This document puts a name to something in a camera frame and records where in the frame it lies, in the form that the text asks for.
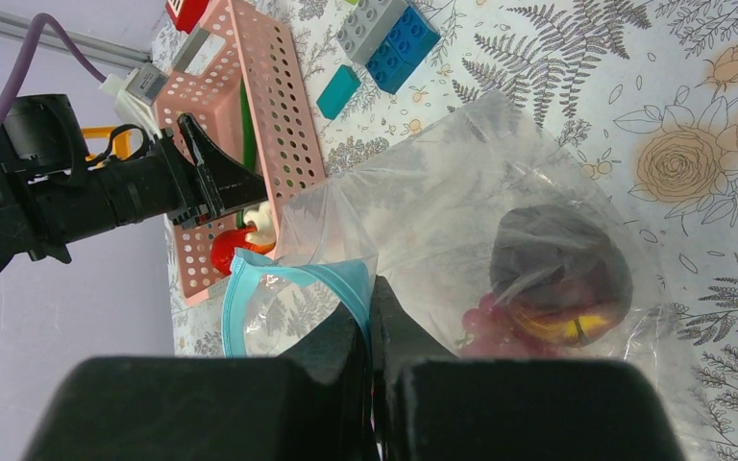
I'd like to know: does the red pepper toy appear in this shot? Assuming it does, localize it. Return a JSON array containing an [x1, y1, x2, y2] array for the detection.
[[210, 226, 276, 276]]

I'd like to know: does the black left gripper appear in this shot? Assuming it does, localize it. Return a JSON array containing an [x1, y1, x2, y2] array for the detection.
[[0, 94, 268, 274]]

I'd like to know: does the grey building brick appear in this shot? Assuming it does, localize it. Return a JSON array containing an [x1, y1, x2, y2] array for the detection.
[[335, 0, 409, 65]]

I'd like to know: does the clear zip top bag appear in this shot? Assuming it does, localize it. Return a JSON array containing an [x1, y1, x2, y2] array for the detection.
[[221, 91, 715, 460]]

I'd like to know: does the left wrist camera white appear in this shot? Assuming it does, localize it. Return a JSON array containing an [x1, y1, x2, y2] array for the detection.
[[99, 63, 168, 139]]

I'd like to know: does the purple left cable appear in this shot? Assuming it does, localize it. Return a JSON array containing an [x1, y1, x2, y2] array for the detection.
[[0, 12, 110, 180]]

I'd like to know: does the red window block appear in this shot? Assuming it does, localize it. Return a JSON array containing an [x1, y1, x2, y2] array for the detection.
[[165, 0, 209, 34]]

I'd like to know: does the blue building brick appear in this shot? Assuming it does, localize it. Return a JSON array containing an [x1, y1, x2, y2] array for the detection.
[[365, 3, 440, 94]]

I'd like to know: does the red grape bunch toy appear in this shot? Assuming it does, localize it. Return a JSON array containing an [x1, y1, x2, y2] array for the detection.
[[458, 293, 569, 359]]

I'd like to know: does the yellow toy frame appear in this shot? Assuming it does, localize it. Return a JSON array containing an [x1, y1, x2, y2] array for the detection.
[[81, 124, 135, 160]]

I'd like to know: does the dark mangosteen toy fruit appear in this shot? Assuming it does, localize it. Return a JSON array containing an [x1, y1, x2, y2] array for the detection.
[[488, 205, 633, 348]]

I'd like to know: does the white mushroom toy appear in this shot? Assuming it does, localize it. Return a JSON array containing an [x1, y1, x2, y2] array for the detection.
[[243, 202, 277, 246]]

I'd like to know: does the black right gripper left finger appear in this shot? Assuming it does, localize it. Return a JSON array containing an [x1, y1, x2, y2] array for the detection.
[[25, 306, 373, 460]]

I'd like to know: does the pink perforated plastic basket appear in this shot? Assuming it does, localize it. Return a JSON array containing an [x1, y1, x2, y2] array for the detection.
[[152, 0, 327, 309]]

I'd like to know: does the green bean pod toy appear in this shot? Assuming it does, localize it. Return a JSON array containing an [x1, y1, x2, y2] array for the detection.
[[234, 76, 258, 231]]

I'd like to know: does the teal small block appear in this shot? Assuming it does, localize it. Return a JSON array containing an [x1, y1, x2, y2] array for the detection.
[[316, 65, 360, 120]]

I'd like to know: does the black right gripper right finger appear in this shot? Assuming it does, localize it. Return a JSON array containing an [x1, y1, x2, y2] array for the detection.
[[370, 277, 685, 460]]

